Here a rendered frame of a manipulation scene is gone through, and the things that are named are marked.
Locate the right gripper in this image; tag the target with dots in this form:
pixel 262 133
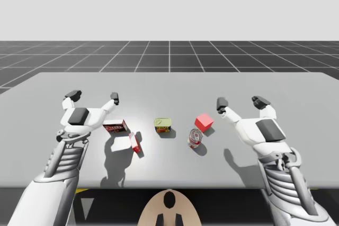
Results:
pixel 251 130

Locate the pink cube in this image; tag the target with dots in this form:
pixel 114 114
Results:
pixel 204 122

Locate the green and blue rectangular can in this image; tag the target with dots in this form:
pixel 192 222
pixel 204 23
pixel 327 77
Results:
pixel 162 125

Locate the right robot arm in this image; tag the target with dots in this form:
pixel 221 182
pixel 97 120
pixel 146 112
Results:
pixel 288 181

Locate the red and white can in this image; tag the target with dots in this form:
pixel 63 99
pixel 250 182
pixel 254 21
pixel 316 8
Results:
pixel 195 138

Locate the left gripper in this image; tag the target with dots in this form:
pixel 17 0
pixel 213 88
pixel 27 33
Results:
pixel 87 120

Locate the tan robot part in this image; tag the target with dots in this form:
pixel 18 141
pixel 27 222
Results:
pixel 169 210

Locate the red and white carton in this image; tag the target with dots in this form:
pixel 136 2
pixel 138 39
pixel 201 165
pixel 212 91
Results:
pixel 125 142

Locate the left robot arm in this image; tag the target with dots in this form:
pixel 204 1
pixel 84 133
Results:
pixel 53 183

